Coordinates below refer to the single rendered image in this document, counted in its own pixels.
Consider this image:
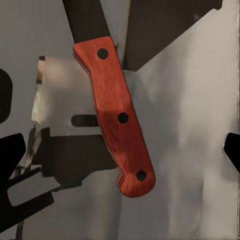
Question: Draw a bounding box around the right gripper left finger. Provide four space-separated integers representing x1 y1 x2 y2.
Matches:
0 133 26 193

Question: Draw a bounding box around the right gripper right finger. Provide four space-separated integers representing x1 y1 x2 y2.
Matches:
223 133 240 173

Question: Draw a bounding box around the parer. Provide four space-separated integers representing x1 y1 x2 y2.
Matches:
64 0 156 198

